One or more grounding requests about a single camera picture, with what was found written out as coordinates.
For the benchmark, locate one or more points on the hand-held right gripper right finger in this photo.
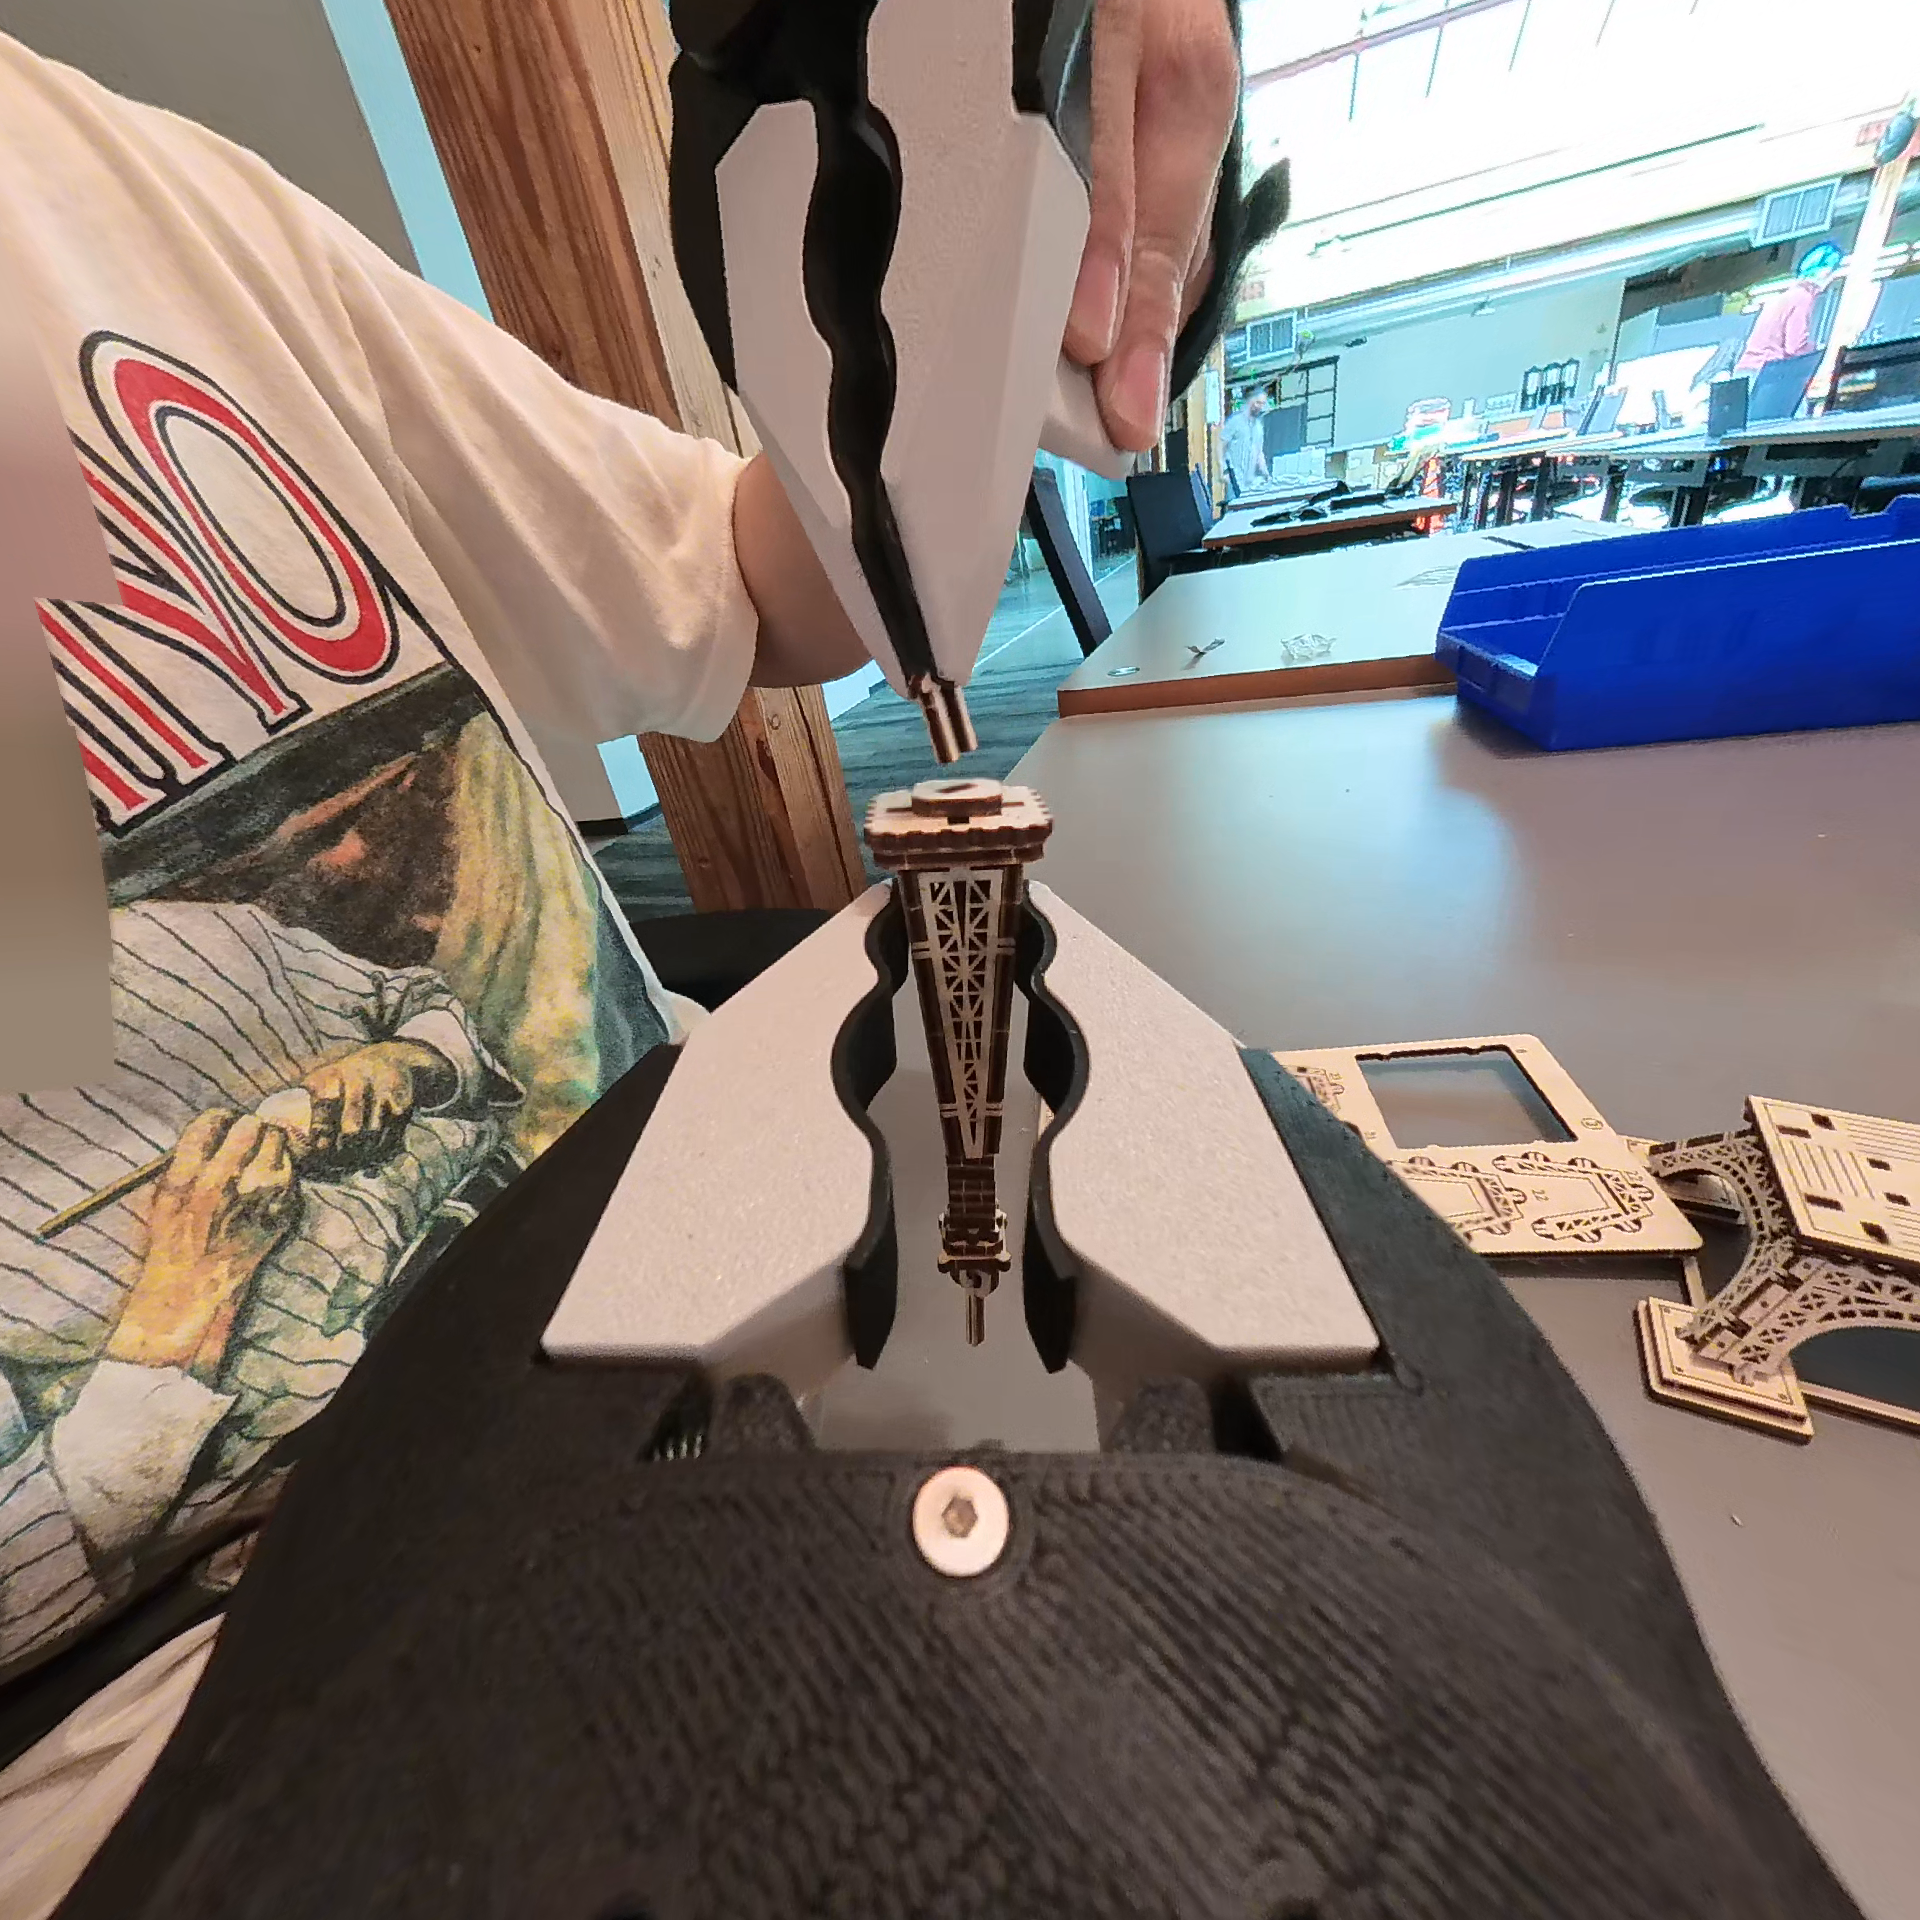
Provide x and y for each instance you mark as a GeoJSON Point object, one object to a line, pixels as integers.
{"type": "Point", "coordinates": [1199, 1170]}

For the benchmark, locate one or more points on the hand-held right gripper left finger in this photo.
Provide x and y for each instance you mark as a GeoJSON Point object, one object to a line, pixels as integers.
{"type": "Point", "coordinates": [721, 1170]}

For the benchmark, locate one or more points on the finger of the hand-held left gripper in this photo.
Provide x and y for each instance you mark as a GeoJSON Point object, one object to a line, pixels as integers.
{"type": "Point", "coordinates": [773, 301]}
{"type": "Point", "coordinates": [975, 301]}

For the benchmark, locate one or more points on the wooden tower spire model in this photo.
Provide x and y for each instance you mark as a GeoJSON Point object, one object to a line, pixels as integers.
{"type": "Point", "coordinates": [961, 928]}

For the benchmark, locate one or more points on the small wooden peg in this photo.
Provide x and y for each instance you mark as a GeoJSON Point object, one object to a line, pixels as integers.
{"type": "Point", "coordinates": [946, 723]}

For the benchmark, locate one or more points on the person's left forearm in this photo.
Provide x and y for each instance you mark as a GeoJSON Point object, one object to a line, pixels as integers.
{"type": "Point", "coordinates": [794, 600]}

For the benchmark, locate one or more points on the grey desk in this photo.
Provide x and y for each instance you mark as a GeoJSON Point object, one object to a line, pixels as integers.
{"type": "Point", "coordinates": [1426, 870]}

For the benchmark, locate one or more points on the person's left hand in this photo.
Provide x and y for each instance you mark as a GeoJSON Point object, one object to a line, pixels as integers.
{"type": "Point", "coordinates": [1155, 180]}

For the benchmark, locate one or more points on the black chair armrest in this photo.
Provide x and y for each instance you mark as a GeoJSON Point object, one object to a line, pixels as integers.
{"type": "Point", "coordinates": [735, 961]}

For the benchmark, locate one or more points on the wooden pillar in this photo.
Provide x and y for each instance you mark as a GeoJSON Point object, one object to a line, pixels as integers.
{"type": "Point", "coordinates": [571, 224]}

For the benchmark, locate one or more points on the black office chair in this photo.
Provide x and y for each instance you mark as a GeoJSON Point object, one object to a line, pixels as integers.
{"type": "Point", "coordinates": [1065, 556]}

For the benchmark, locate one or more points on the laser-cut wooden puzzle sheet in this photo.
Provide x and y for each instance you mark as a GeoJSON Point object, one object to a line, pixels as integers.
{"type": "Point", "coordinates": [1560, 1199]}

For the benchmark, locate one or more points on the grey wood-edged table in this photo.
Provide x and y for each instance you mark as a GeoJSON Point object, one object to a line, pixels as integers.
{"type": "Point", "coordinates": [1276, 629]}

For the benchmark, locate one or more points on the person's printed white t-shirt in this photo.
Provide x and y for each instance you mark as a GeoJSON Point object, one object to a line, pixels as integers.
{"type": "Point", "coordinates": [374, 600]}

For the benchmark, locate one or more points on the wooden tower base model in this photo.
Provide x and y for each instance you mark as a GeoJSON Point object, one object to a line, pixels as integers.
{"type": "Point", "coordinates": [1799, 1276]}

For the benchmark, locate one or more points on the blue plastic bin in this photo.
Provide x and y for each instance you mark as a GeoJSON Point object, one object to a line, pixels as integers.
{"type": "Point", "coordinates": [1695, 644]}

